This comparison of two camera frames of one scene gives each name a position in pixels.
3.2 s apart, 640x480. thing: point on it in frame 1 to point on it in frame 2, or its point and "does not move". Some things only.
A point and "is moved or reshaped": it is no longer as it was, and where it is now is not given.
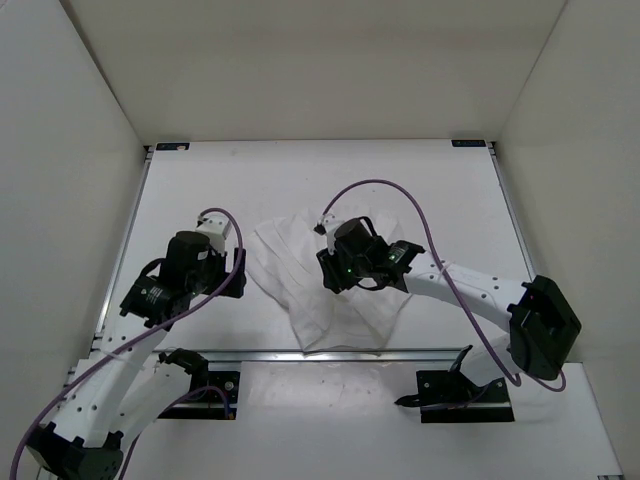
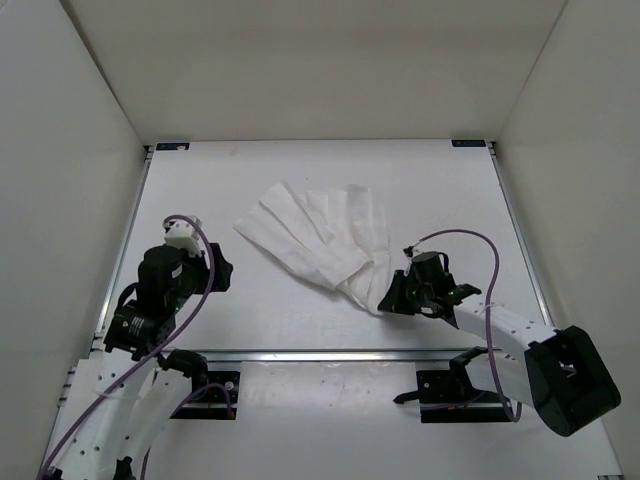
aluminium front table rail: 309,356 does not move
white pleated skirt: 282,258 is moved or reshaped
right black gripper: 333,279 to 393,302
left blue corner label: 172,146 does not move
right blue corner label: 469,143 does not move
